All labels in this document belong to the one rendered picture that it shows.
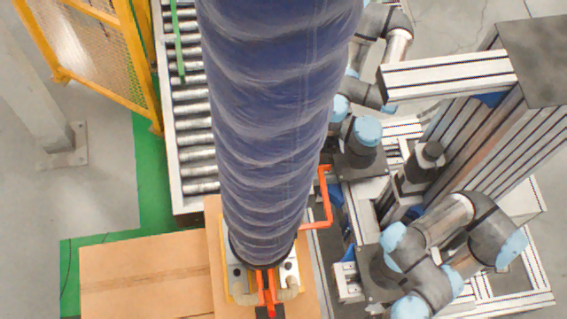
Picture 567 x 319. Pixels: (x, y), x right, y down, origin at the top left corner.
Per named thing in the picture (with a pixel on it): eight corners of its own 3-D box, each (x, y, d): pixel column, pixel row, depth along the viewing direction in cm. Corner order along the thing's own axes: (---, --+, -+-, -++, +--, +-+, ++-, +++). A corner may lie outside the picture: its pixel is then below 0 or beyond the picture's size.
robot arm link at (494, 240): (413, 271, 201) (504, 198, 159) (440, 305, 197) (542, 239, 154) (392, 288, 195) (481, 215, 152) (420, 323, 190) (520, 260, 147)
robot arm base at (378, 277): (402, 247, 214) (408, 240, 205) (413, 285, 208) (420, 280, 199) (364, 253, 212) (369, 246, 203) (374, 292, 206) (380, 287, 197)
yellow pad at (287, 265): (266, 209, 215) (266, 205, 211) (291, 206, 216) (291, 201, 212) (278, 297, 202) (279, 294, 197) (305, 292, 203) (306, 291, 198)
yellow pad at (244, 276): (217, 214, 213) (216, 211, 209) (243, 212, 214) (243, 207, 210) (226, 304, 200) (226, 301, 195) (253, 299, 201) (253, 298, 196)
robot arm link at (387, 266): (396, 241, 204) (406, 230, 192) (420, 270, 200) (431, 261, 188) (371, 260, 201) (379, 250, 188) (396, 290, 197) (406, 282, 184)
